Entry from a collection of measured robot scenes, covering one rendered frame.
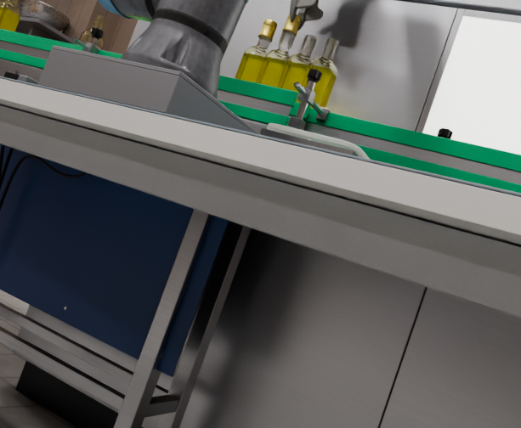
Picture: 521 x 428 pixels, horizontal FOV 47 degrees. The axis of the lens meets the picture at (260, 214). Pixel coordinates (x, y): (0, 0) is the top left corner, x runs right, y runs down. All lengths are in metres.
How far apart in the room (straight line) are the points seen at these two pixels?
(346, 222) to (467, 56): 0.91
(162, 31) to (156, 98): 0.14
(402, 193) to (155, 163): 0.36
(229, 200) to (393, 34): 0.92
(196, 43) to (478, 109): 0.76
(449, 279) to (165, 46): 0.50
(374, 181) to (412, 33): 0.97
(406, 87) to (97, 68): 0.82
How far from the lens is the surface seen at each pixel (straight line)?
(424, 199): 0.56
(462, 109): 1.43
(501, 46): 1.48
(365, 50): 1.53
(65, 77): 0.91
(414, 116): 1.44
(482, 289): 0.58
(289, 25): 1.47
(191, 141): 0.70
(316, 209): 0.64
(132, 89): 0.80
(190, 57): 0.85
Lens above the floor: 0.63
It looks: 3 degrees up
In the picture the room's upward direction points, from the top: 20 degrees clockwise
